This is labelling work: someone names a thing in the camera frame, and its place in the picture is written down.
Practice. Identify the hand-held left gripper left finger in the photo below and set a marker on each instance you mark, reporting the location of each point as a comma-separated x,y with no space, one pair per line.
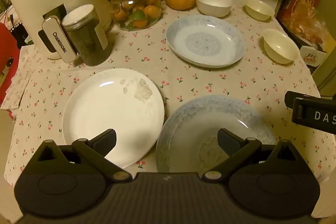
106,141

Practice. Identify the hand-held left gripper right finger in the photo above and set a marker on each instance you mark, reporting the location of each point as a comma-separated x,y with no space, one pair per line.
225,142

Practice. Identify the stack of white plates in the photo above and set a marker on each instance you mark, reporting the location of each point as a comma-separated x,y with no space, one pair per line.
105,108

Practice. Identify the blue patterned plate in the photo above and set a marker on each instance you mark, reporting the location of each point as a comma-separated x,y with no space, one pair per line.
199,119
204,43

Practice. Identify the cream bowl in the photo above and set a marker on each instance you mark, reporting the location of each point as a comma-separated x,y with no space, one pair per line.
258,11
279,48

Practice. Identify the white bowl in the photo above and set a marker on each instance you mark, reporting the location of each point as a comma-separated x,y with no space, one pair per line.
212,7

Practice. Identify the cherry print tablecloth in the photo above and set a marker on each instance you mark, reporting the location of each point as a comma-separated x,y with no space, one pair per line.
157,77

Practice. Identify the clear plastic bag of oranges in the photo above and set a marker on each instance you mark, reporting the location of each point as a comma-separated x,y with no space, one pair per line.
315,29

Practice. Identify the glass jar with dark tea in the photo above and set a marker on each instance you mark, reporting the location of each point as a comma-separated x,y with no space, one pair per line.
89,40

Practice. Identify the glass jar with kumquats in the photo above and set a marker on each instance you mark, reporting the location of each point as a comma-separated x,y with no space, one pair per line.
141,11

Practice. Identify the red plastic chair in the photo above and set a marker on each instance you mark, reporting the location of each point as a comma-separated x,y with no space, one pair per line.
8,43

